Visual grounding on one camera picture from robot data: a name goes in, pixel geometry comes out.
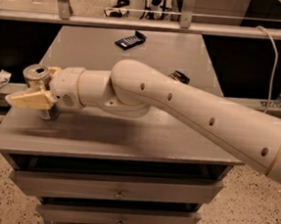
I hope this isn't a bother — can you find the white cable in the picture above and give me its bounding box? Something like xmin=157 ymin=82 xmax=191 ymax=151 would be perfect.
xmin=249 ymin=25 xmax=281 ymax=113

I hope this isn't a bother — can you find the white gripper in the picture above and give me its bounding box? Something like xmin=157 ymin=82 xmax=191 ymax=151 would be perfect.
xmin=5 ymin=67 xmax=85 ymax=112

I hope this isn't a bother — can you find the grey drawer cabinet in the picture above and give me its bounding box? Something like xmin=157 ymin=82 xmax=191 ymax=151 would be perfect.
xmin=0 ymin=25 xmax=243 ymax=213

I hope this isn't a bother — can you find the silver redbull can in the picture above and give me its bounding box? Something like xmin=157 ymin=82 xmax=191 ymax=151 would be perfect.
xmin=23 ymin=64 xmax=60 ymax=120

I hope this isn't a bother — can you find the blue snack wrapper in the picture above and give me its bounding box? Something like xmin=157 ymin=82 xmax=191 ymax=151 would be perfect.
xmin=116 ymin=31 xmax=147 ymax=50

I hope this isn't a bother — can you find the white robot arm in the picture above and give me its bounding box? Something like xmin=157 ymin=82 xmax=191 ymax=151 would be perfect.
xmin=6 ymin=60 xmax=281 ymax=184

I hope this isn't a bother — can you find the top grey drawer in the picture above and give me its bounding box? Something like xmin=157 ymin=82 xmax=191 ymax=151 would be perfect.
xmin=10 ymin=170 xmax=223 ymax=203

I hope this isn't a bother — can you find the metal railing frame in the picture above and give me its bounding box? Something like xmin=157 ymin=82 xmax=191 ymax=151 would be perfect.
xmin=0 ymin=0 xmax=281 ymax=40

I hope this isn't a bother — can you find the middle grey drawer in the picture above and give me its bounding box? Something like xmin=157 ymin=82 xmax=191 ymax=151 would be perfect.
xmin=36 ymin=204 xmax=201 ymax=224

